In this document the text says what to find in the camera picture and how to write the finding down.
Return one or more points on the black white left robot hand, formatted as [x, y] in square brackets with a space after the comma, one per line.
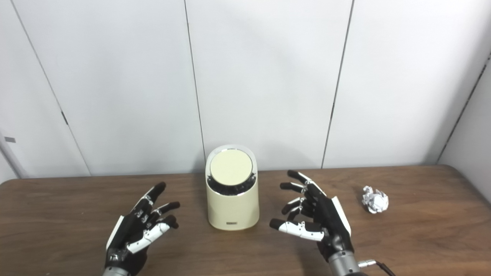
[132, 228]

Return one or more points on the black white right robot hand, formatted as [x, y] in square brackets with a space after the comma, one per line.
[330, 218]

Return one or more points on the white paper ball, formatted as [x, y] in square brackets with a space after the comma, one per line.
[375, 200]

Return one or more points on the cream-colored round bin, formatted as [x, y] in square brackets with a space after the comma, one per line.
[232, 209]

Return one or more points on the cream round bin lid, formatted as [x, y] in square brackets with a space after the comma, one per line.
[231, 167]

